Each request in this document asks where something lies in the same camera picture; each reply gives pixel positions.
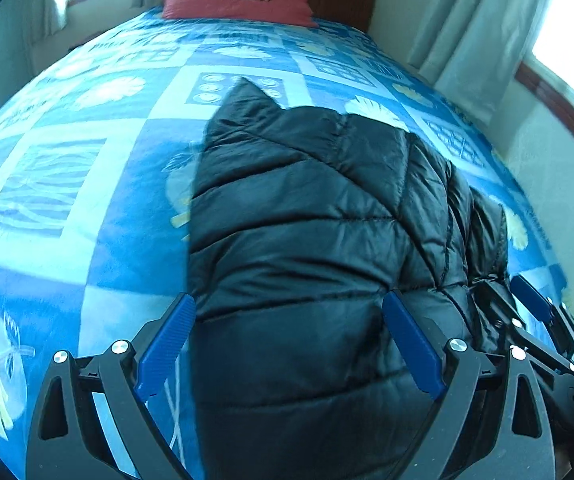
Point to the red pillow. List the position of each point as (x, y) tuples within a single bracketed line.
[(237, 2)]

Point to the window with wooden frame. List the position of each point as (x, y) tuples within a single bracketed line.
[(567, 90)]

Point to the black puffer jacket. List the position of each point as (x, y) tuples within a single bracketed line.
[(307, 240)]

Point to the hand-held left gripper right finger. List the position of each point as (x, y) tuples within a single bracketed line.
[(412, 342)]

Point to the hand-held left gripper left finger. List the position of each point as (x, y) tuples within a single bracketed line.
[(167, 340)]

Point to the blue patterned bed sheet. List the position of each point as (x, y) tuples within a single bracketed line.
[(92, 160)]

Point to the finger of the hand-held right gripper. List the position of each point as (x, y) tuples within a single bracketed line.
[(502, 310), (529, 295)]

